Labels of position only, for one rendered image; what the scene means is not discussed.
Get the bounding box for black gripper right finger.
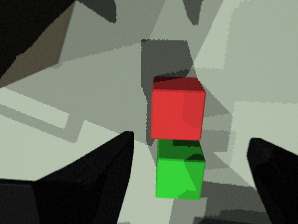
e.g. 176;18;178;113
247;138;298;224

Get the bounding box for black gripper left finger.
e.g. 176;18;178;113
0;131;134;224

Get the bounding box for red block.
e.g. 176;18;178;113
151;76;206;141

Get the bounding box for green block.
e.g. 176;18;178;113
156;139;206;200

